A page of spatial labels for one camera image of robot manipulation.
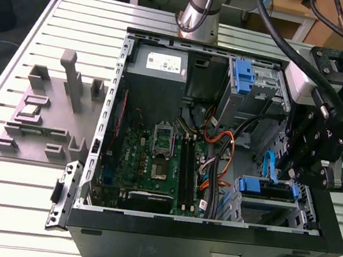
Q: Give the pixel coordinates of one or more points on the grey parts rack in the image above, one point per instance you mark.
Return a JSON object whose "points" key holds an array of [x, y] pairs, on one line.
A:
{"points": [[57, 118]]}

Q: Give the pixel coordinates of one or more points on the hard disk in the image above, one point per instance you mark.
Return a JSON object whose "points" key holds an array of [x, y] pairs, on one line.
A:
{"points": [[250, 185]]}

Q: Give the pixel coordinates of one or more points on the brown wooden cabinet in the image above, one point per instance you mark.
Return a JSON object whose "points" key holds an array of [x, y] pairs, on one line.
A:
{"points": [[321, 36]]}

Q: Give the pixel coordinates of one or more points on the hinged metal case bracket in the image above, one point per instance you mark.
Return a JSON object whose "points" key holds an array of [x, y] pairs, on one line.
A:
{"points": [[68, 184]]}

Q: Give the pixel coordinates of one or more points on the metal optical drive cage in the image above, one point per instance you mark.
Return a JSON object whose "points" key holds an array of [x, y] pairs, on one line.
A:
{"points": [[232, 108]]}

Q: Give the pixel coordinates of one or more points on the silver CPU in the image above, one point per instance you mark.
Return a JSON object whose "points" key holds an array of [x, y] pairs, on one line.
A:
{"points": [[28, 111]]}

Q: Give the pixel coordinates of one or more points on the black RAM slot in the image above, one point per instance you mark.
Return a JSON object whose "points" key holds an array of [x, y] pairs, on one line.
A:
{"points": [[185, 169], [193, 170]]}

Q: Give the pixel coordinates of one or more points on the black graphics card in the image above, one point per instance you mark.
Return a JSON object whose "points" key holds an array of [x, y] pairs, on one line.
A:
{"points": [[147, 201]]}

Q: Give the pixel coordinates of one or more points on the blue plastic drive latch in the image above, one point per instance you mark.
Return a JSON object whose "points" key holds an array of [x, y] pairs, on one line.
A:
{"points": [[242, 77]]}

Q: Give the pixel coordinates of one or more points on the green motherboard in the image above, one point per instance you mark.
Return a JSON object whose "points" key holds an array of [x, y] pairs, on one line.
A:
{"points": [[134, 161]]}

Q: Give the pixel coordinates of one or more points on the black open PC case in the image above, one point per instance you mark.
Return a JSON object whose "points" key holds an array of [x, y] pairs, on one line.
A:
{"points": [[173, 248]]}

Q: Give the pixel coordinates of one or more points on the green RAM stick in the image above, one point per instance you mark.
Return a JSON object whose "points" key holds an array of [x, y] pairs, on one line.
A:
{"points": [[33, 131]]}

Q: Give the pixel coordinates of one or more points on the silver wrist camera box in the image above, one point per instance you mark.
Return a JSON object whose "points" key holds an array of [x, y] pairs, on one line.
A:
{"points": [[300, 84]]}

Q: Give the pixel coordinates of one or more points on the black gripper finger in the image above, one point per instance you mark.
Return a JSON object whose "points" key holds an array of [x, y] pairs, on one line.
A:
{"points": [[303, 132], [313, 175]]}

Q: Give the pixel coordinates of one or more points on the grey power supply unit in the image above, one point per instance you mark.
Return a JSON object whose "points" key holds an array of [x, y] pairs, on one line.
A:
{"points": [[151, 93]]}

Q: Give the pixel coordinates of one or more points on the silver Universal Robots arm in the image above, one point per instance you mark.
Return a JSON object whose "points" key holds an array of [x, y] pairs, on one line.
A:
{"points": [[198, 22]]}

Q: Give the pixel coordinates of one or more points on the metal disk bay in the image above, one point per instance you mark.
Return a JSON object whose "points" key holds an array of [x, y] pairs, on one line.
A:
{"points": [[299, 215]]}

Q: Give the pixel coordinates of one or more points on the thin metal locking lever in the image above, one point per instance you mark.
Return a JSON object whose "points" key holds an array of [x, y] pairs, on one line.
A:
{"points": [[173, 143]]}

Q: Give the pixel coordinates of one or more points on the CPU socket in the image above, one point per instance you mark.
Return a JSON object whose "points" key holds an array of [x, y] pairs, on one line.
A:
{"points": [[163, 140]]}

